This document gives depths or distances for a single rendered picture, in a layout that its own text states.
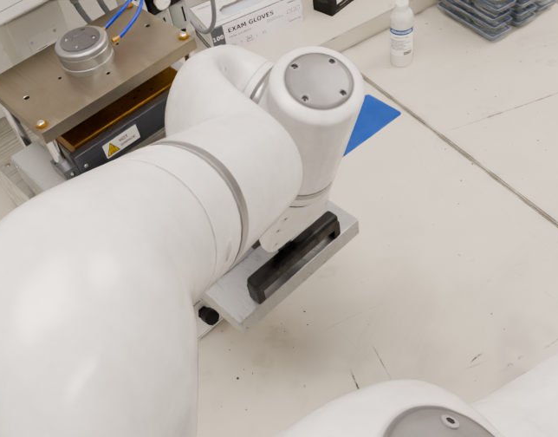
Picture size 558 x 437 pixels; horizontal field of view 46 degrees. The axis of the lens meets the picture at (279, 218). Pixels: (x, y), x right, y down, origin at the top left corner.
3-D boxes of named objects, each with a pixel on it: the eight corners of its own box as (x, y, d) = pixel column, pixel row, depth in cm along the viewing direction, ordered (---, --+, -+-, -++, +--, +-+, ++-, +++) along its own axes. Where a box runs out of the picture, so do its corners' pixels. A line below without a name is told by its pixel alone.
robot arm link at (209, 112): (0, 185, 42) (205, 104, 69) (209, 314, 40) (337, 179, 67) (32, 58, 38) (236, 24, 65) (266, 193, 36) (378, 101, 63)
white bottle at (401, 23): (390, 54, 148) (390, -4, 137) (412, 54, 147) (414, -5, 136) (389, 68, 145) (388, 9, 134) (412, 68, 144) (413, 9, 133)
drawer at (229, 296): (117, 225, 100) (100, 190, 94) (225, 146, 108) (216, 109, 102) (244, 339, 84) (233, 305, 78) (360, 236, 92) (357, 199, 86)
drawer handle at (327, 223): (249, 296, 83) (243, 278, 80) (330, 226, 89) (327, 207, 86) (260, 305, 82) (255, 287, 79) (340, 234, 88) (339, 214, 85)
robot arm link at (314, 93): (234, 164, 66) (313, 210, 65) (243, 83, 55) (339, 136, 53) (276, 108, 70) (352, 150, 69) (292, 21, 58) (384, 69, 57)
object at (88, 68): (-9, 113, 108) (-49, 46, 98) (141, 24, 120) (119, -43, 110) (66, 180, 95) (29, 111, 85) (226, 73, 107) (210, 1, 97)
